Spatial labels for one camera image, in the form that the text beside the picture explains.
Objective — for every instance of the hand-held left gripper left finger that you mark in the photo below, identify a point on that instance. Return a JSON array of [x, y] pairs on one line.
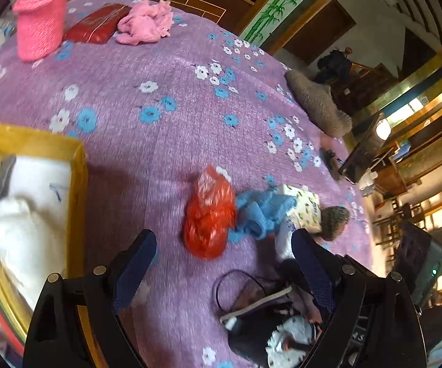
[[134, 270]]

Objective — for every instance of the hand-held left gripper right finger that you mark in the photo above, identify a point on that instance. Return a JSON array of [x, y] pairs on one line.
[[313, 272]]

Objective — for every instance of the white towel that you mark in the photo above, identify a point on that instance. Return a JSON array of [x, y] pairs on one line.
[[17, 237]]

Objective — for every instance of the yellow box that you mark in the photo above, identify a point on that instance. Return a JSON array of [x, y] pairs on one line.
[[33, 140]]

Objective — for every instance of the wooden chair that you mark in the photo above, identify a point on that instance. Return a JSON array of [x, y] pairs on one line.
[[393, 218]]

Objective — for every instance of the grey knitted ball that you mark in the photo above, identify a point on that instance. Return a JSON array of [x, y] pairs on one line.
[[335, 218]]

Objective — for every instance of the blue floral tissue pack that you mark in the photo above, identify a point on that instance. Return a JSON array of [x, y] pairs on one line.
[[303, 207]]

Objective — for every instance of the blue knitted cloth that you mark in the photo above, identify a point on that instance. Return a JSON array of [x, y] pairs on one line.
[[259, 214]]

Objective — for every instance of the red plastic bag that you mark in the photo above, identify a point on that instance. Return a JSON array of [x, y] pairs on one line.
[[207, 218]]

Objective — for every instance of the black bag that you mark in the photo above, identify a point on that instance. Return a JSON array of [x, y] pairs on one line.
[[249, 337]]

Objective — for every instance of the purple floral tablecloth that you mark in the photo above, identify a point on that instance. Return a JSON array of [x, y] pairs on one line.
[[148, 153]]

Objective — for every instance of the wooden stair railing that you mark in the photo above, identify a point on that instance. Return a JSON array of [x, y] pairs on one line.
[[370, 84]]

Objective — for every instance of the dark jacket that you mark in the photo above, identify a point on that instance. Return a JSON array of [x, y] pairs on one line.
[[334, 65]]

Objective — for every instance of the red packet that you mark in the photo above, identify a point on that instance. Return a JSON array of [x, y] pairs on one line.
[[94, 27]]

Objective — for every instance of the pink fluffy cloth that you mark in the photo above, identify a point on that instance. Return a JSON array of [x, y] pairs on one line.
[[144, 23]]

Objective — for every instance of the bamboo wall painting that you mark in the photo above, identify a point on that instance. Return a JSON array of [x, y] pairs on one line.
[[278, 7]]

